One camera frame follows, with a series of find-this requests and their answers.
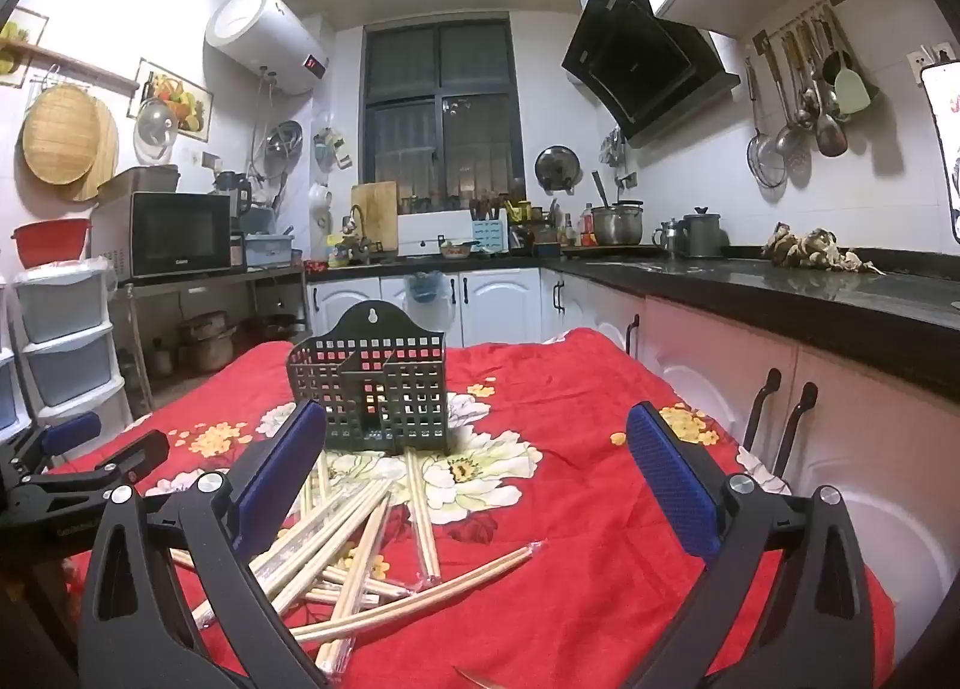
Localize black pot lid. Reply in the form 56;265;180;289
535;145;582;193

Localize red plastic basin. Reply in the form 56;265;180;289
11;218;92;270

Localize steel stockpot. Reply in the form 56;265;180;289
591;201;644;246

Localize black kitchen countertop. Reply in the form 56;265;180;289
306;242;960;390

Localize glass pot lid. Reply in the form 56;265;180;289
133;98;179;165

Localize white water heater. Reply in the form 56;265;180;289
205;0;332;97

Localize steel kettle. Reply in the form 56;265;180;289
652;218;687;256

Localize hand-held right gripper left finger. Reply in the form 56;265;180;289
77;400;329;689

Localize round bamboo tray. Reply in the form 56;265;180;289
22;85;102;191

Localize black range hood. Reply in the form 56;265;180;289
561;0;742;150

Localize hanging plastic holder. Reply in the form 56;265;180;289
313;126;353;172

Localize steel slotted ladle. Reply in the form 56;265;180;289
772;32;815;174

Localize red floral blanket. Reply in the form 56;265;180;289
45;327;897;689

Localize green spatula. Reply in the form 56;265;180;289
825;6;880;117

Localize bunch of wooden chopsticks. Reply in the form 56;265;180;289
169;449;548;675

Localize grey lidded pitcher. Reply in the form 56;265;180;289
681;207;725;259

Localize dark framed window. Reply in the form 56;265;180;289
362;20;526;189

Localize small fruit wall poster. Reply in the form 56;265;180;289
0;6;50;88

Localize white kitchen base cabinets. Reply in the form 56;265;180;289
306;267;960;660

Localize white hanging jug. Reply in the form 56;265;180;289
309;182;335;240

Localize black blender jug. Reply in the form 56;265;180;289
214;170;252;221

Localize wooden wall shelf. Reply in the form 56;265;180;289
0;38;142;92

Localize wide fruit wall poster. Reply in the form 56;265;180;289
135;57;213;136

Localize blue dish box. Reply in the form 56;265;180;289
244;231;295;268

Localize wooden cutting board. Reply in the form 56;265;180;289
351;180;400;251

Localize plastic drawer unit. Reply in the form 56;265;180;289
0;257;132;435

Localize steel box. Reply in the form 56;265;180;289
97;165;182;199

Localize metal shelf rack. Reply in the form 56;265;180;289
112;265;308;412

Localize steel faucet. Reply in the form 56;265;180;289
346;205;376;255

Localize dark green utensil basket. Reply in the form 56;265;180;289
287;300;449;457

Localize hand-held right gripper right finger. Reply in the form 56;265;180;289
622;400;901;689

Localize round wooden board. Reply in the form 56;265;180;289
60;96;121;204

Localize hanging steel bowl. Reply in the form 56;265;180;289
262;120;303;172

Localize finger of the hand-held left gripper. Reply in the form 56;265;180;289
0;410;104;484
0;429;171;547

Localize black microwave oven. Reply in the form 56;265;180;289
90;191;233;283

